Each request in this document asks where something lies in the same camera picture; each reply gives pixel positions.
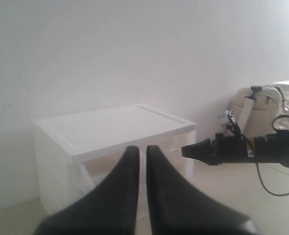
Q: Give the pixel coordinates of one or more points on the clear top right drawer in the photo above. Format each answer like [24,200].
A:
[171,148]

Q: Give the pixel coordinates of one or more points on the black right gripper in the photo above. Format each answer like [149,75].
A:
[226,149]

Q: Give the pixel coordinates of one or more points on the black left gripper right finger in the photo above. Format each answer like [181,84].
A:
[176,207]

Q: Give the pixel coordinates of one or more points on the white plastic drawer cabinet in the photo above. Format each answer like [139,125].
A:
[75,152]

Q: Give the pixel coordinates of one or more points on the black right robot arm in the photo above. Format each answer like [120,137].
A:
[272,148]

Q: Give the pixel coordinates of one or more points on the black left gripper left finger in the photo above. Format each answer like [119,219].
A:
[109,209]

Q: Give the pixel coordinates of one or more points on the beige bag in background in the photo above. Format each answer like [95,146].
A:
[256,107]

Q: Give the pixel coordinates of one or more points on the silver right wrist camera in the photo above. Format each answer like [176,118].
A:
[227,120]

